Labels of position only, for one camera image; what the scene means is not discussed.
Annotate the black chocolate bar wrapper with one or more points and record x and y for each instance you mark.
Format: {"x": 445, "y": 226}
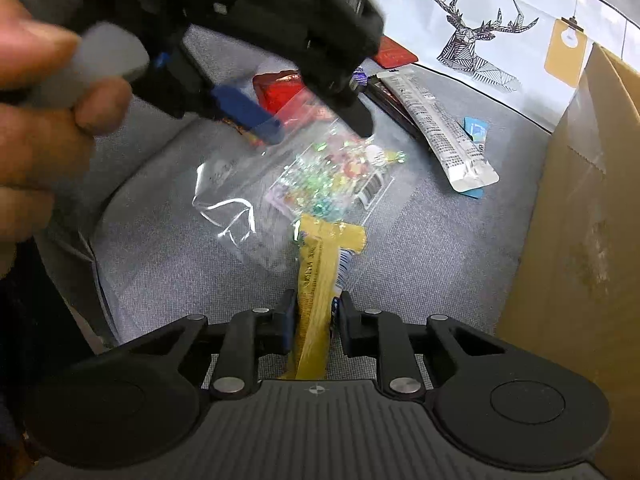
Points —
{"x": 376, "y": 92}

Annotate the red yellow candy wrapper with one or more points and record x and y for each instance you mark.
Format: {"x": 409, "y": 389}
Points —
{"x": 248, "y": 136}

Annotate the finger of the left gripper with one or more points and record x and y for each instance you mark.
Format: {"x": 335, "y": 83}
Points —
{"x": 356, "y": 116}
{"x": 248, "y": 115}

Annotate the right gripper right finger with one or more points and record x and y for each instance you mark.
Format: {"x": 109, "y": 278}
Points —
{"x": 441, "y": 345}

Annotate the brown cardboard box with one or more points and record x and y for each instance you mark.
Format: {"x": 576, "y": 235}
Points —
{"x": 575, "y": 297}

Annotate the large red coffee pouch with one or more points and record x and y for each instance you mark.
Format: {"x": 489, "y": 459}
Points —
{"x": 285, "y": 96}

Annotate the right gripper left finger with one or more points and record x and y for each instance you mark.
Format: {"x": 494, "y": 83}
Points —
{"x": 186, "y": 347}

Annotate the silver stick sachet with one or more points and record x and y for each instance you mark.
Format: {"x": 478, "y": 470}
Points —
{"x": 443, "y": 134}

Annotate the white deer print cloth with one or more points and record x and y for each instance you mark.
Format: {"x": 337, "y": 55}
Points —
{"x": 525, "y": 54}

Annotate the yellow stick sachet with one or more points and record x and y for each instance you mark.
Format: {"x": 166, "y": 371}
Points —
{"x": 325, "y": 254}

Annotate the clear bag of colourful candy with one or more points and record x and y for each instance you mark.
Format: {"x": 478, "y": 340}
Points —
{"x": 320, "y": 168}

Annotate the flat red tea packet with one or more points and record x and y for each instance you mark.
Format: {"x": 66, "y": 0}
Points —
{"x": 392, "y": 55}

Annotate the person's left hand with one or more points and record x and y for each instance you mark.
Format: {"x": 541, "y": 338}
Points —
{"x": 42, "y": 145}

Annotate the light blue stick sachet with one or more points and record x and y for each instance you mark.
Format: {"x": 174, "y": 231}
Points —
{"x": 475, "y": 135}

